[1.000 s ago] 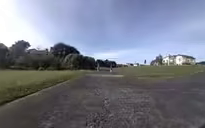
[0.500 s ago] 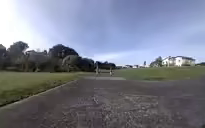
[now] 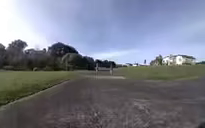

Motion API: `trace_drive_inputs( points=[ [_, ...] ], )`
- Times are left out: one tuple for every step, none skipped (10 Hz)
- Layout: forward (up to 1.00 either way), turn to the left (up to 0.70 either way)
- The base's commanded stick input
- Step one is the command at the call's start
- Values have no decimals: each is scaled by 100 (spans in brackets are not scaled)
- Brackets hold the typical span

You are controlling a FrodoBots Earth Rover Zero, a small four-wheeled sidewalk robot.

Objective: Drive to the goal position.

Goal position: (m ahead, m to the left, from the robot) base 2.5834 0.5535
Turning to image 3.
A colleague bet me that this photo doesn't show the row of dark trees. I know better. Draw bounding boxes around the row of dark trees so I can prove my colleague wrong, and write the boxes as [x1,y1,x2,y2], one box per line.
[0,39,118,72]

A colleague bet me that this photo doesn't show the small tree beside house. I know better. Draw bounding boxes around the small tree beside house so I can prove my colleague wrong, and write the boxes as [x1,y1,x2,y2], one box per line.
[149,54,164,67]

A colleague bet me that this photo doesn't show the pale two-storey house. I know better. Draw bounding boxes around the pale two-storey house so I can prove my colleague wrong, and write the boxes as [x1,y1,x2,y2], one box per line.
[161,54,197,66]

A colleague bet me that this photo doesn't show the grass slope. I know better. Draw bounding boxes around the grass slope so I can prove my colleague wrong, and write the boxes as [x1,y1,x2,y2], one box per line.
[113,63,205,81]

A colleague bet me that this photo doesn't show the dark asphalt path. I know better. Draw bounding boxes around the dark asphalt path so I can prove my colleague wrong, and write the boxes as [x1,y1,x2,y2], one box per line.
[0,68,205,128]

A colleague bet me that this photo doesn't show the pale bollard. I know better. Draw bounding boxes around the pale bollard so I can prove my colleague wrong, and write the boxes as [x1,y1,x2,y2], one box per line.
[109,63,114,76]
[94,62,100,76]

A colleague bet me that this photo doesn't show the grass field with trees behind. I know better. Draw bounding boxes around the grass field with trees behind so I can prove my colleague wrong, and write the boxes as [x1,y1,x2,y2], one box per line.
[0,69,98,111]

